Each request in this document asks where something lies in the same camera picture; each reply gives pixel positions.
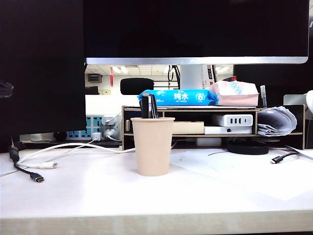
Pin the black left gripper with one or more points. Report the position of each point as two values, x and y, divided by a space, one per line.
5 88

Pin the black marker with grey cap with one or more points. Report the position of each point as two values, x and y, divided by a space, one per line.
144 106

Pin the beige paper cup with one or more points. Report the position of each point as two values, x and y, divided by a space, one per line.
152 147

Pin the black monitor panel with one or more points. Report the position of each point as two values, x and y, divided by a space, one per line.
36 61

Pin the black round knob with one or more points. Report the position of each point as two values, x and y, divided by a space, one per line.
60 135

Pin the blue-socket power strip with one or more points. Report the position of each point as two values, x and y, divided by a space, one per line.
73 134

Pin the white cube charger plug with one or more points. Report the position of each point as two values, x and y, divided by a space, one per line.
96 136

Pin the red hanging tassel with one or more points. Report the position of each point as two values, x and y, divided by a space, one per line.
111 78

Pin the white angled power plug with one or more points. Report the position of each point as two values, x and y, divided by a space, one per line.
108 120

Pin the white round power plug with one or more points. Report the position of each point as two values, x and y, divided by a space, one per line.
110 132

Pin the black office chair headrest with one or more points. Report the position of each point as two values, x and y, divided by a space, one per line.
137 85

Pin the blue wet wipes pack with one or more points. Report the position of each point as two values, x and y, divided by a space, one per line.
181 98

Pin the white monitor stand column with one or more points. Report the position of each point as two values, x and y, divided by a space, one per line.
190 76

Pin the beige box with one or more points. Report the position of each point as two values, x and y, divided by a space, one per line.
189 127

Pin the silver-bezel computer monitor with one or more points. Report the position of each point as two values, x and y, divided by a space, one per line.
195 29

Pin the small white box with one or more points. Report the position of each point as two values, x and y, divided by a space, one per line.
207 142

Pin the white multi-port USB charger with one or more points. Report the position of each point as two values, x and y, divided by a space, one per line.
234 120

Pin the pink tissue pack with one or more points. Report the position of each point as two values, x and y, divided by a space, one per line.
237 95

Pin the black round monitor base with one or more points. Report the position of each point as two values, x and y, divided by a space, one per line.
247 148

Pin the silver pen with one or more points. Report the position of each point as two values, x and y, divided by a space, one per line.
263 95

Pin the rolled paper bundle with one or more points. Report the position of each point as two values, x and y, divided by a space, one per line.
276 120

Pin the silver metal plate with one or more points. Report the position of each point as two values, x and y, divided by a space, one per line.
293 100

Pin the wooden desk organizer shelf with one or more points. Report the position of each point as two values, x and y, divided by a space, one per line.
302 127

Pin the white rounded object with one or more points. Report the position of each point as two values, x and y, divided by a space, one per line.
310 100

